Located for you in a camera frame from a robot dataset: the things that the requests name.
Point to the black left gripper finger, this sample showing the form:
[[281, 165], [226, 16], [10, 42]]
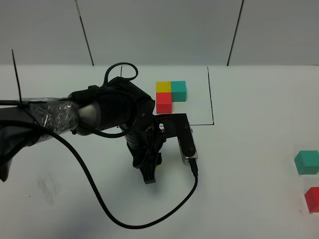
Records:
[[148, 172]]

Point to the yellow template cube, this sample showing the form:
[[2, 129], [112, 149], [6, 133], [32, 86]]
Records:
[[163, 87]]

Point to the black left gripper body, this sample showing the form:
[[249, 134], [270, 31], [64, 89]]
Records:
[[143, 142]]

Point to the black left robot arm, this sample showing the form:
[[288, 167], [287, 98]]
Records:
[[116, 109]]

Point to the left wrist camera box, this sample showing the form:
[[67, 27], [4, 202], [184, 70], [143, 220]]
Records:
[[177, 125]]

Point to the red template cube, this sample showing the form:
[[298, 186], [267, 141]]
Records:
[[164, 103]]

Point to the teal template cube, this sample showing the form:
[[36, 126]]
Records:
[[178, 91]]

